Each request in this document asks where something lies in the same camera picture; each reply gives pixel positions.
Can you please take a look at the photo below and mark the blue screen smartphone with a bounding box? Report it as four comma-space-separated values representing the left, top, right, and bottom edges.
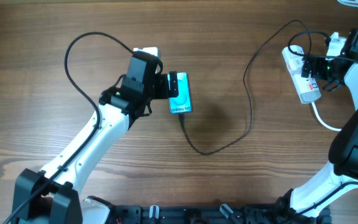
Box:
168, 72, 192, 114

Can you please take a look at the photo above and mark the black charging cable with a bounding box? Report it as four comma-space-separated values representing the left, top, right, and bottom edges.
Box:
178, 19, 313, 156

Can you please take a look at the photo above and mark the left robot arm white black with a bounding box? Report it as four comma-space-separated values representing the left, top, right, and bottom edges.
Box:
6, 47, 179, 223

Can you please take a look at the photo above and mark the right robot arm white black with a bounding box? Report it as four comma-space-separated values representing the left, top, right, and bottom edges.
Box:
260, 28, 358, 223

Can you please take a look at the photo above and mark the white power strip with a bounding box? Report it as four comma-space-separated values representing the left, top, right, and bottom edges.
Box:
282, 47, 321, 104

